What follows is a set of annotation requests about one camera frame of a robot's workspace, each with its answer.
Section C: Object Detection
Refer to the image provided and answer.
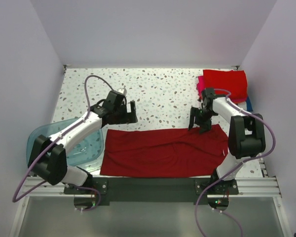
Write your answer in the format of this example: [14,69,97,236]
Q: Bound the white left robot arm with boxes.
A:
[28,89,138,194]

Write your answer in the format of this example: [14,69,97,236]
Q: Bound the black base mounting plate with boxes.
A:
[64,176,239,207]

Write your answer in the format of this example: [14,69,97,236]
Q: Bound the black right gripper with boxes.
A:
[188,107,216,134]

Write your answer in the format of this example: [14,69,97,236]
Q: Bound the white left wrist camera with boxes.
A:
[116,87,127,96]

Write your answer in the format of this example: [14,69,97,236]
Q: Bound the pink folded shirt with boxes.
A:
[197,76,248,104]

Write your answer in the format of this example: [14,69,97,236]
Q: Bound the translucent blue plastic bin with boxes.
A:
[26,118,104,172]

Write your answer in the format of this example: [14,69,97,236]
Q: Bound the aluminium frame rail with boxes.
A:
[20,176,281,198]

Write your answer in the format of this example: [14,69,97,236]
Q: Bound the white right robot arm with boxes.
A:
[188,87,266,194]

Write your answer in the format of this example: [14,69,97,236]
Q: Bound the bright red folded shirt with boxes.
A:
[203,70,248,100]

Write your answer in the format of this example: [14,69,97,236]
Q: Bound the dark red t shirt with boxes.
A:
[100,125,228,178]

